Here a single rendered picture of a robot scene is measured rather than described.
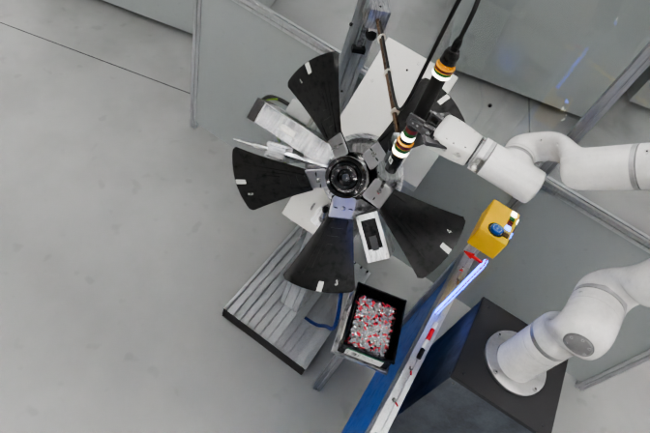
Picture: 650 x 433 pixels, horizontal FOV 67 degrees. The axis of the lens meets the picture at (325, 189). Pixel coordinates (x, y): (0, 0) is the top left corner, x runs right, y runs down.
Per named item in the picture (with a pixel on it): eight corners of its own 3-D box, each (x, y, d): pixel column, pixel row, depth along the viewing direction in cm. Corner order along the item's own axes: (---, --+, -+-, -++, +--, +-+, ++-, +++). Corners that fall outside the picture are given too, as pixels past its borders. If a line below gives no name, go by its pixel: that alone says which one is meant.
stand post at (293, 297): (282, 302, 243) (327, 190, 173) (297, 312, 241) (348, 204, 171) (278, 308, 240) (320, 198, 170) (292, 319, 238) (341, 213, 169)
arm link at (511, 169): (503, 134, 114) (487, 159, 109) (554, 165, 111) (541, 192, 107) (487, 155, 121) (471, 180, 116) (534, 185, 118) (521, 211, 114)
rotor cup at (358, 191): (337, 146, 149) (326, 145, 137) (383, 158, 146) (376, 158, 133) (325, 192, 151) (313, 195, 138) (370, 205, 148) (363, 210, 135)
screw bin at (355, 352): (352, 290, 163) (358, 280, 157) (399, 308, 163) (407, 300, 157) (335, 352, 149) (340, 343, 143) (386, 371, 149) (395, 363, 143)
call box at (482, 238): (480, 216, 175) (494, 197, 167) (505, 231, 173) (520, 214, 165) (464, 245, 165) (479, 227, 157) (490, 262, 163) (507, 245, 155)
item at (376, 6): (361, 12, 171) (368, -11, 164) (380, 15, 172) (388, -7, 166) (364, 29, 164) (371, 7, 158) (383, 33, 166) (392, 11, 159)
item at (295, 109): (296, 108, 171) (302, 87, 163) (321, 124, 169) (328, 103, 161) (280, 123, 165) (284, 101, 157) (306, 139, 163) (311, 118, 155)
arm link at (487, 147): (471, 181, 115) (459, 173, 115) (483, 159, 120) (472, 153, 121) (488, 158, 108) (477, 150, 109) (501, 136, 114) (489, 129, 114)
